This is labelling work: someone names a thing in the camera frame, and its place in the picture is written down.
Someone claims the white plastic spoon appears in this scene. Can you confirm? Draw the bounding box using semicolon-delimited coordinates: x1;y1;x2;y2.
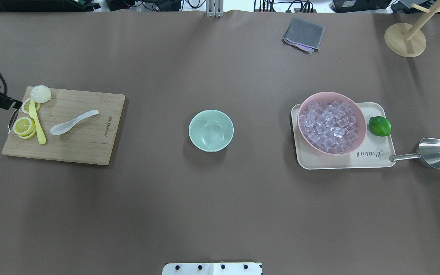
50;109;99;136

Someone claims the green ceramic bowl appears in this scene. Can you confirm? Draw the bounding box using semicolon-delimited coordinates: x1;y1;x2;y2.
188;110;235;152

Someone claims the pink bowl of ice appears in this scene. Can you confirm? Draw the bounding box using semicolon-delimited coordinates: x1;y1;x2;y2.
295;92;367;155

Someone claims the steel ice scoop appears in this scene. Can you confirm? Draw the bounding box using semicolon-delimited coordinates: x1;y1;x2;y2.
389;137;440;169

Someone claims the lemon slice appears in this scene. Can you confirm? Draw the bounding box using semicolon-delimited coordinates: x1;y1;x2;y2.
13;117;36;139
21;99;41;114

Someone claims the yellow plastic knife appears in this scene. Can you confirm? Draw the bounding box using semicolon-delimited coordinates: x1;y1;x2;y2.
29;99;47;145

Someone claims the wooden cutting board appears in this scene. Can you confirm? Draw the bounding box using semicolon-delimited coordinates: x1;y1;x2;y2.
2;88;126;165

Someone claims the grey folded cloth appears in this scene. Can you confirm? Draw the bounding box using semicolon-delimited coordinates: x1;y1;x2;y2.
282;18;325;54

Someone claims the beige rectangular tray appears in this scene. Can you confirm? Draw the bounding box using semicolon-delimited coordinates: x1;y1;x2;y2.
291;104;396;170

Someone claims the green lime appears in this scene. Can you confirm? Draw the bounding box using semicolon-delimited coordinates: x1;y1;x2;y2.
368;116;392;136

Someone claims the wooden cup stand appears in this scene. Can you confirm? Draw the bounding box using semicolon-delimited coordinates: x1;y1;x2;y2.
384;0;440;58

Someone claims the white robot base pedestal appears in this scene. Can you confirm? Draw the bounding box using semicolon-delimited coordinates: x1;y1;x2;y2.
162;262;263;275

